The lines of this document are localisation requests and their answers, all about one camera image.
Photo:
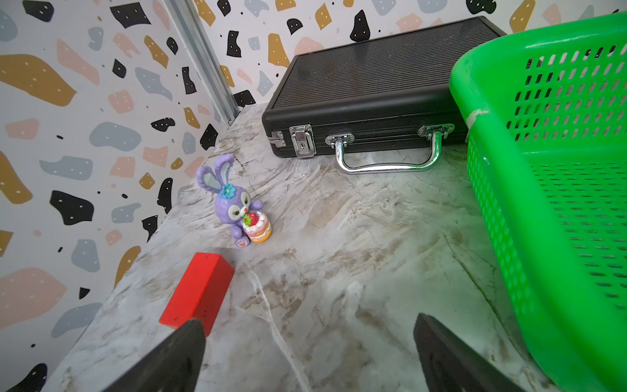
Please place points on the aluminium corner post left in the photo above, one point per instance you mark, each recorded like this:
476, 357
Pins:
189, 24

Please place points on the red rectangular block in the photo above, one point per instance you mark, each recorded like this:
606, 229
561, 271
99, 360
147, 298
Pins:
200, 293

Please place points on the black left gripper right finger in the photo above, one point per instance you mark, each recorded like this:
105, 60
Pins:
449, 364

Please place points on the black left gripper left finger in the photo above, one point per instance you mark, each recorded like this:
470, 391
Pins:
174, 365

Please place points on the black hard carry case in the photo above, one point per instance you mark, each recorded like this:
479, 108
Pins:
378, 106

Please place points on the green plastic basket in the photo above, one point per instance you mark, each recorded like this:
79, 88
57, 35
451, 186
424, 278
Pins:
546, 113

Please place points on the purple bunny toy figurine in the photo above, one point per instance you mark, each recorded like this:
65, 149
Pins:
234, 205

